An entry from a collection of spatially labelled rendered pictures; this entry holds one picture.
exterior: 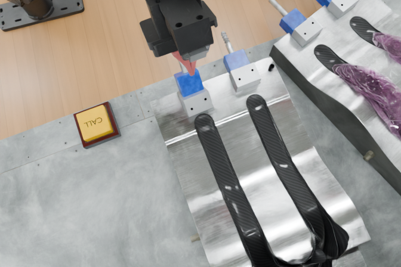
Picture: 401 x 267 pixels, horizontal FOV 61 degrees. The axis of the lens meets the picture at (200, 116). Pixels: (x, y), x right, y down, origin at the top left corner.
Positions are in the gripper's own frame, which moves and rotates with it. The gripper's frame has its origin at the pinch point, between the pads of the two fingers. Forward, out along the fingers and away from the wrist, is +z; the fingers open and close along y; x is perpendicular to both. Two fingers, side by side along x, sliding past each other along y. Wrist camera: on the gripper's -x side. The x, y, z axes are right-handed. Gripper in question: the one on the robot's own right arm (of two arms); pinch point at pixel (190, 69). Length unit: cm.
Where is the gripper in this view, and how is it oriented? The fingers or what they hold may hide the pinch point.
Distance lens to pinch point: 55.1
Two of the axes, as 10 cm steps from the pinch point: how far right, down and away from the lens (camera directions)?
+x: -3.2, -6.5, 6.9
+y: 9.3, -3.6, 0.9
